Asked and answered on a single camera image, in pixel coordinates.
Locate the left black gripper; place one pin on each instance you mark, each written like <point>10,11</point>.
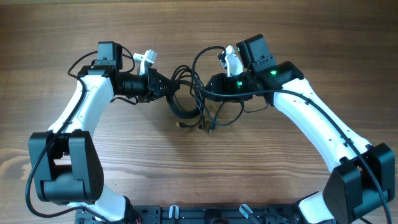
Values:
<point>153,79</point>

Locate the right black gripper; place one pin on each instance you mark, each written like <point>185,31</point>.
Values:
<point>221,81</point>

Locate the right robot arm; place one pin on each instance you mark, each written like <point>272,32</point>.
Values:
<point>362,175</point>

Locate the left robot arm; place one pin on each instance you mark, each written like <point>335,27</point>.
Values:
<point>66,169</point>

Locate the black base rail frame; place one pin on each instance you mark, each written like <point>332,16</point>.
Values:
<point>277,213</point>

